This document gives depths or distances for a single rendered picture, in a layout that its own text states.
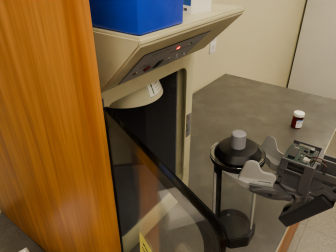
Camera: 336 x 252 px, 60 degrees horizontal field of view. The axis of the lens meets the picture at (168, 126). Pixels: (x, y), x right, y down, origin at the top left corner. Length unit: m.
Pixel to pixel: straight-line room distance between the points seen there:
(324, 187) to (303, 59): 3.08
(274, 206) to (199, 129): 0.49
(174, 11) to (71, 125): 0.21
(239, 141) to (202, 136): 0.67
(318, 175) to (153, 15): 0.36
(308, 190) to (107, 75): 0.38
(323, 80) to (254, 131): 2.37
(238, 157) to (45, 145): 0.34
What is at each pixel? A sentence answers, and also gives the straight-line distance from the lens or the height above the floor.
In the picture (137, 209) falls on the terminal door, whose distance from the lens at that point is 0.48.
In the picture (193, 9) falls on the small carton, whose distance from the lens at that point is 0.55.
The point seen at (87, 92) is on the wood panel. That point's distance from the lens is 0.37.
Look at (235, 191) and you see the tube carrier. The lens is 0.60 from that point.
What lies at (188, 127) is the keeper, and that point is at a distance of 0.80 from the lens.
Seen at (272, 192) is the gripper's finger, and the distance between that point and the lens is 0.55.
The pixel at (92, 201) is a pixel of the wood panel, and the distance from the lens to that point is 0.48.
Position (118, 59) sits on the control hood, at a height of 1.48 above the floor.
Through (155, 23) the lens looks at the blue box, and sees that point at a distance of 0.41.
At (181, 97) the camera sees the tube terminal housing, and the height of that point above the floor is 1.27.
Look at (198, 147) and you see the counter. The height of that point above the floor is 0.94.
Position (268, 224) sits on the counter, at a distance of 0.92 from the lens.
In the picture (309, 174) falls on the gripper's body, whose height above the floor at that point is 1.30.
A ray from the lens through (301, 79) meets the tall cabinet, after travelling 3.66.
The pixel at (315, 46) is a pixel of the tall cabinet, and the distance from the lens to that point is 3.54.
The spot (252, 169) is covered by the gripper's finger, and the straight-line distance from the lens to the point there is 0.54.
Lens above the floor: 1.60
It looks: 31 degrees down
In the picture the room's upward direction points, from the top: straight up
